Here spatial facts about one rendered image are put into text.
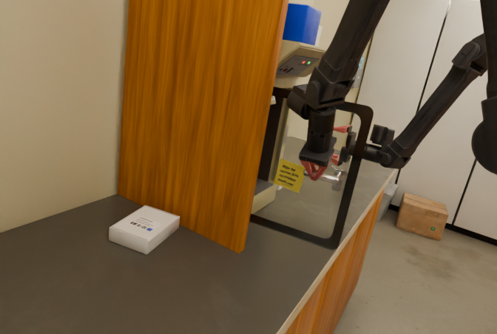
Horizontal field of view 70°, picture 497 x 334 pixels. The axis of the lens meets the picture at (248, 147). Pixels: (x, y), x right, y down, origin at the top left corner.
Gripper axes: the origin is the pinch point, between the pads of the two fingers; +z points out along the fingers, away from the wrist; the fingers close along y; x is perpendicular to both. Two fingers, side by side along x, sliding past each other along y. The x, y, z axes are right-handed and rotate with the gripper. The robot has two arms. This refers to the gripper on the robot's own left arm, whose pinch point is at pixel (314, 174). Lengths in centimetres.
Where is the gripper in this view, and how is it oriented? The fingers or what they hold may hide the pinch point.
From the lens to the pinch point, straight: 90.5
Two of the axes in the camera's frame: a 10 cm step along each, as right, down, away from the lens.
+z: 0.3, 7.9, 6.1
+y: -4.3, 5.6, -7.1
